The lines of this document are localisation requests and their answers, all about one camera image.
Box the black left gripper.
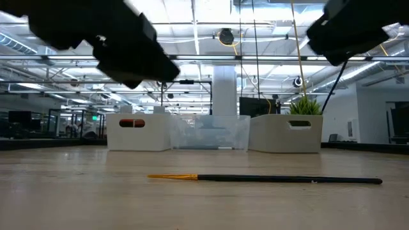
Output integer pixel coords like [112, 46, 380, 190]
[92, 0, 181, 90]

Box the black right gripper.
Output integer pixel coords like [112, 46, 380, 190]
[306, 9, 390, 67]

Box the thin gold-ferrule paintbrush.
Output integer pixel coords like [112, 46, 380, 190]
[146, 173, 383, 186]

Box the black-framed glass partition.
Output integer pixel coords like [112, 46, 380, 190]
[47, 109, 105, 140]

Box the small green potted plant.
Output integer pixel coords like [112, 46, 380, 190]
[289, 95, 323, 116]

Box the white plastic bin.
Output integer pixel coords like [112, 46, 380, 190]
[105, 113, 173, 152]

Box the white building column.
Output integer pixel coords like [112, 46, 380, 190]
[212, 66, 238, 116]

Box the clear plastic bin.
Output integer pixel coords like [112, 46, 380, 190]
[171, 114, 252, 151]

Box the black monitor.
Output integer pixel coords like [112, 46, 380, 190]
[238, 97, 282, 116]

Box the grey plastic bin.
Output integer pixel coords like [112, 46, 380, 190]
[248, 114, 323, 154]

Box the long yellow cable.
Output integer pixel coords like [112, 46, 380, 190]
[289, 0, 310, 103]

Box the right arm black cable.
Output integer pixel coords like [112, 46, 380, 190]
[320, 59, 349, 113]

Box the black metal rig frame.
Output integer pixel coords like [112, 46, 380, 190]
[160, 80, 213, 116]

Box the black ceiling cable reel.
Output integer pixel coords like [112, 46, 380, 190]
[218, 28, 236, 47]

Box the thin black hanging cable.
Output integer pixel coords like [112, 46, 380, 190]
[238, 0, 243, 98]

